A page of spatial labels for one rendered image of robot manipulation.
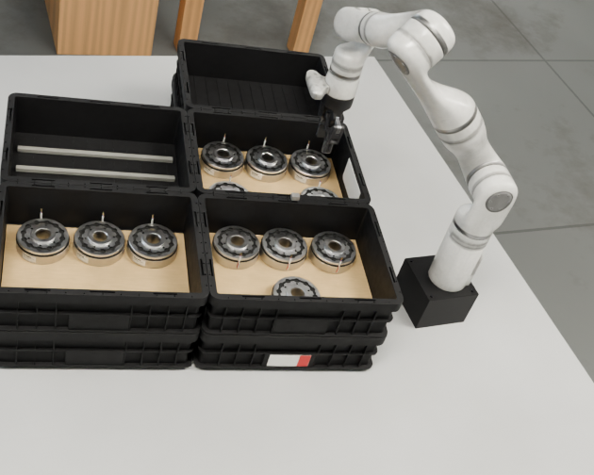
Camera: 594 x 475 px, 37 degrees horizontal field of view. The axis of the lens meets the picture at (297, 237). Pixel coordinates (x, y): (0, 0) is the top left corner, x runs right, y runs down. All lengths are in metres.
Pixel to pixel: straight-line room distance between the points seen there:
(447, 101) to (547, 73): 3.17
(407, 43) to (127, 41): 2.46
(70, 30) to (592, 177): 2.37
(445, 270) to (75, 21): 2.26
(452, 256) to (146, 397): 0.73
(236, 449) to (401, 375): 0.43
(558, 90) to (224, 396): 3.24
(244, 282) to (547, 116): 2.83
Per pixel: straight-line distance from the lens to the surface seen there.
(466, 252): 1.98
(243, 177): 2.11
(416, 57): 1.59
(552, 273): 3.57
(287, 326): 1.78
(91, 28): 3.86
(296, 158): 2.17
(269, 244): 1.92
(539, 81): 4.74
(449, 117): 1.70
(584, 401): 2.16
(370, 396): 1.92
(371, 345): 1.88
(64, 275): 1.82
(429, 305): 2.04
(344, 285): 1.93
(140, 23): 3.88
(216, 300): 1.69
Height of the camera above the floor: 2.17
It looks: 42 degrees down
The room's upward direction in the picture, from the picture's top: 18 degrees clockwise
